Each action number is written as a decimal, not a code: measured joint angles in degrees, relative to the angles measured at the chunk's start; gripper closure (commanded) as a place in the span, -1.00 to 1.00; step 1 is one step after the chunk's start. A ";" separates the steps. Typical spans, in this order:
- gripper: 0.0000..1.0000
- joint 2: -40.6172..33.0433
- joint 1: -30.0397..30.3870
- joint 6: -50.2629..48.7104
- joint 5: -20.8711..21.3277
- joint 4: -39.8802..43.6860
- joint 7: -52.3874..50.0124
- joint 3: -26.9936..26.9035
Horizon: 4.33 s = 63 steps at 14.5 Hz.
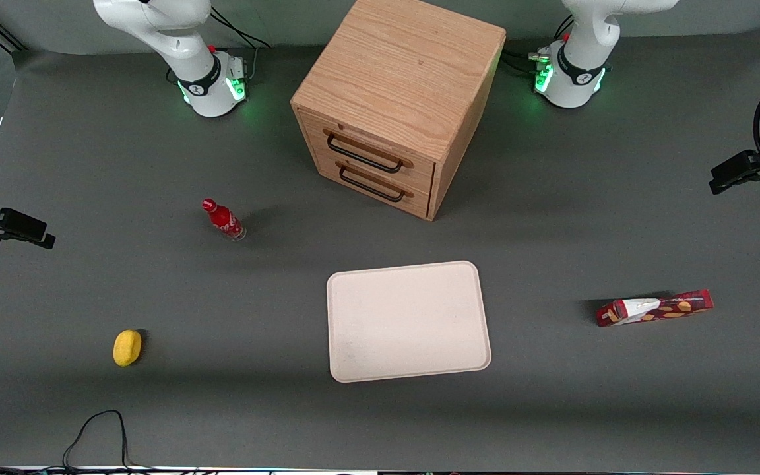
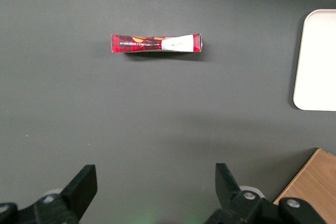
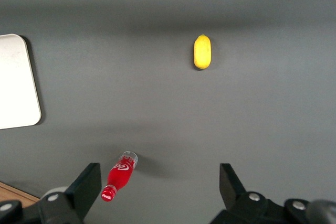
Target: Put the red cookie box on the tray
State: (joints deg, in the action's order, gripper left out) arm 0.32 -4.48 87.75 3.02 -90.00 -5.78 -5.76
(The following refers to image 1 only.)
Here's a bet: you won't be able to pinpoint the black camera clamp mount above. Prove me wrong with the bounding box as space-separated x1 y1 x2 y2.
0 187 57 251
709 117 760 196

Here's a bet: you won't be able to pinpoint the black drawer handle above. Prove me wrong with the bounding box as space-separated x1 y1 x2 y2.
336 160 414 203
323 128 414 174

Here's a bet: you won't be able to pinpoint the black arm base cables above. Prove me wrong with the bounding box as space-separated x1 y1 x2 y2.
208 7 272 81
501 16 576 75

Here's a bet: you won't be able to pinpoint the red cookie box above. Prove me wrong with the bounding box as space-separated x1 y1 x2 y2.
595 289 714 329

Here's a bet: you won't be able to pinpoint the yellow lemon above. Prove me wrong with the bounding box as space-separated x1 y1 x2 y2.
113 329 143 368

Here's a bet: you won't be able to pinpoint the thin black looped table cable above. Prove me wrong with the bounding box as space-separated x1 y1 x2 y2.
0 409 156 475

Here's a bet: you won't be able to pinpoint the wooden two-drawer cabinet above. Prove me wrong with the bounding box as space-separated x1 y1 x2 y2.
290 0 507 222

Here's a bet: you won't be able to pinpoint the cream rectangular tray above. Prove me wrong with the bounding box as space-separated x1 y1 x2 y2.
326 261 492 384

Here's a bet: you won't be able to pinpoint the red cola bottle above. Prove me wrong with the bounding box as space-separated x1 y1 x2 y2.
201 198 247 242

